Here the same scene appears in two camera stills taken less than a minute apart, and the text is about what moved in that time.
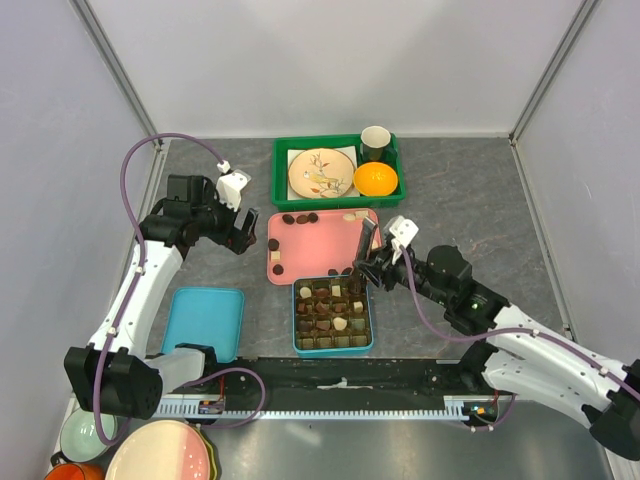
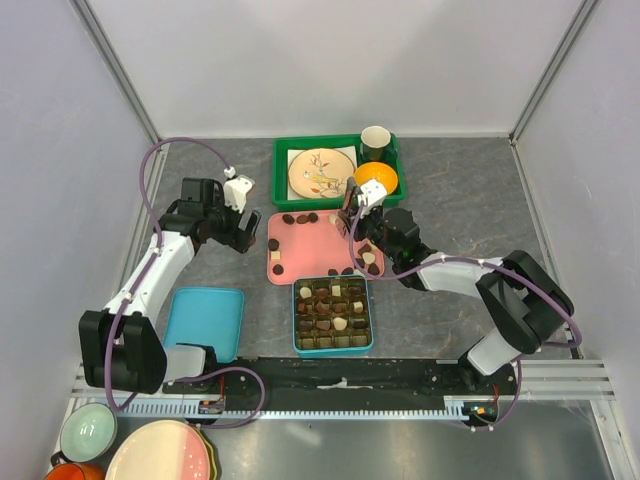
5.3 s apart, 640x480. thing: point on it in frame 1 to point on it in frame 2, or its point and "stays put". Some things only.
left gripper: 233,238 stays put
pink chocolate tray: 308,242 stays put
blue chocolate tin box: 330,318 stays put
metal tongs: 369,228 to 345,218
